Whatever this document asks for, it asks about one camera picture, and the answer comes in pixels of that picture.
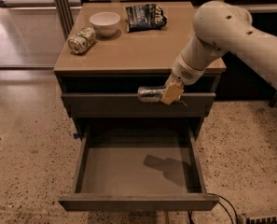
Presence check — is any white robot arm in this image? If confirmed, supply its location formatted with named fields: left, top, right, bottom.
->
left=160, top=1, right=277, bottom=105

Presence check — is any silver redbull can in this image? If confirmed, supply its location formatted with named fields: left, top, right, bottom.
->
left=137, top=86, right=166, bottom=103

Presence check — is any power strip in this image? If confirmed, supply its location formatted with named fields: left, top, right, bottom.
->
left=239, top=215, right=277, bottom=224

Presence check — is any blue chip bag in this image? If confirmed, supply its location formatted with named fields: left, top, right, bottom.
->
left=125, top=4, right=167, bottom=33

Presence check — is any black cable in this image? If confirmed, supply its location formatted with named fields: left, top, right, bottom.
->
left=187, top=192, right=240, bottom=224

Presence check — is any closed top drawer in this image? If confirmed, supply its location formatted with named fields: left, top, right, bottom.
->
left=62, top=92, right=215, bottom=118

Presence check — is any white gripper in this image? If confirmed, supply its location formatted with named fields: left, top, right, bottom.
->
left=160, top=55, right=204, bottom=105

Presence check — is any white ceramic bowl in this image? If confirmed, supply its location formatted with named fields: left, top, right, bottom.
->
left=90, top=12, right=120, bottom=37

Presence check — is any open middle drawer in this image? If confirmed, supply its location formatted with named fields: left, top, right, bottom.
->
left=59, top=128, right=219, bottom=212

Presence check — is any green and white can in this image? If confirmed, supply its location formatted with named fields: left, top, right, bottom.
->
left=67, top=26, right=96, bottom=54

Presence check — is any brown drawer cabinet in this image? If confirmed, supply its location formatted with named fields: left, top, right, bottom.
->
left=52, top=1, right=228, bottom=212

